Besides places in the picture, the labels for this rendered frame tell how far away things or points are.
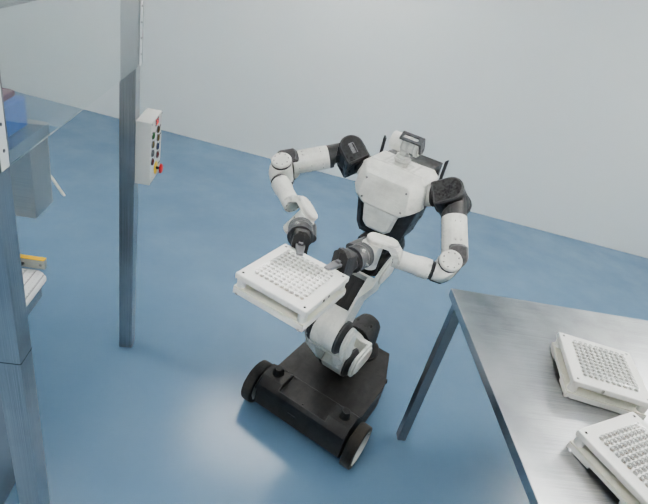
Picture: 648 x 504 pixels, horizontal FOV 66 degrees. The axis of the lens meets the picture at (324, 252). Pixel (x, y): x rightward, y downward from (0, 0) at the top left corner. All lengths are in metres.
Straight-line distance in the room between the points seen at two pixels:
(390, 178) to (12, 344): 1.25
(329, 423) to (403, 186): 1.03
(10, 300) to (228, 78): 3.89
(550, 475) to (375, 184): 1.06
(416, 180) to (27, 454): 1.46
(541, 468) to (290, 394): 1.13
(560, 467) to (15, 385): 1.41
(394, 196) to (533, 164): 3.24
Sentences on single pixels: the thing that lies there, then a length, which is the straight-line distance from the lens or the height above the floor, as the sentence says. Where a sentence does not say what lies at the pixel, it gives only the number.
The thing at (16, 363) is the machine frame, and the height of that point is 0.85.
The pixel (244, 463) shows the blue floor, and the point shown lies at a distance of 2.27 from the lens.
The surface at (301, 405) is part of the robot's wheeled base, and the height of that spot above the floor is 0.19.
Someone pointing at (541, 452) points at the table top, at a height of 0.84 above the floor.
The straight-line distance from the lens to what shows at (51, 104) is 1.34.
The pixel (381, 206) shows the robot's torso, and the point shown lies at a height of 1.09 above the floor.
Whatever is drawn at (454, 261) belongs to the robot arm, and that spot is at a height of 1.07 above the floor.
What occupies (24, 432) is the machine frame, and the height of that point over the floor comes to 0.60.
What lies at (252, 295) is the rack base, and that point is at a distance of 1.44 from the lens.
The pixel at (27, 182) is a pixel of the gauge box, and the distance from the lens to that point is 1.47.
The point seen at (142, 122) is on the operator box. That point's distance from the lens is 2.06.
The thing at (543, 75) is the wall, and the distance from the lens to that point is 4.79.
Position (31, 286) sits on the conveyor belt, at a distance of 1.63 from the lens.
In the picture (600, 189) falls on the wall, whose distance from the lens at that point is 5.23.
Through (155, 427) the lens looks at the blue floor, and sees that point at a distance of 2.36.
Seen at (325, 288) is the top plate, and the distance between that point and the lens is 1.44.
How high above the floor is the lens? 1.85
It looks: 31 degrees down
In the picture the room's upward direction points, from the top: 14 degrees clockwise
